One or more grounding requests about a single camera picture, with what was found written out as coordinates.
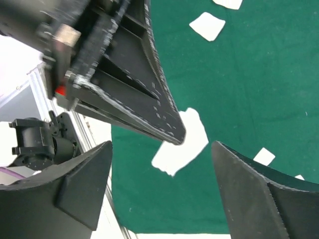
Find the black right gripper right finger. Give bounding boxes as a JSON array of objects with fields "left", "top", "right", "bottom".
[{"left": 211, "top": 141, "right": 319, "bottom": 239}]

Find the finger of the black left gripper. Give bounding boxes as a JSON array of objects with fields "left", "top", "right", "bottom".
[{"left": 67, "top": 0, "right": 185, "bottom": 145}]

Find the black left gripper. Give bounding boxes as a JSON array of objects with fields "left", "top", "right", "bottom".
[{"left": 0, "top": 0, "right": 130, "bottom": 110}]

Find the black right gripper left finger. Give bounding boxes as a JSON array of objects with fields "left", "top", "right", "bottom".
[{"left": 0, "top": 141, "right": 113, "bottom": 239}]

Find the white gauze pad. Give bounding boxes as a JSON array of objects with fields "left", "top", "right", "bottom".
[
  {"left": 189, "top": 12, "right": 226, "bottom": 42},
  {"left": 152, "top": 108, "right": 209, "bottom": 177},
  {"left": 213, "top": 0, "right": 243, "bottom": 10}
]

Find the dark green surgical cloth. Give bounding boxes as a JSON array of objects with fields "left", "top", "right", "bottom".
[{"left": 112, "top": 0, "right": 319, "bottom": 234}]

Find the white packet left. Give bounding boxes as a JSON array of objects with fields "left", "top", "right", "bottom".
[{"left": 253, "top": 147, "right": 275, "bottom": 166}]

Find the white packet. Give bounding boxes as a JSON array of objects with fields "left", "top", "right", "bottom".
[
  {"left": 295, "top": 175, "right": 305, "bottom": 181},
  {"left": 253, "top": 147, "right": 275, "bottom": 166}
]

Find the white packet right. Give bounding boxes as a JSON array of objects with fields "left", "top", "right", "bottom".
[{"left": 295, "top": 175, "right": 305, "bottom": 181}]

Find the aluminium rail frame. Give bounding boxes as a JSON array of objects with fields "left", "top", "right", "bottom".
[{"left": 0, "top": 67, "right": 135, "bottom": 239}]

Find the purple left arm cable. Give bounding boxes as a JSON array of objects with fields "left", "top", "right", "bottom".
[{"left": 0, "top": 166, "right": 27, "bottom": 179}]

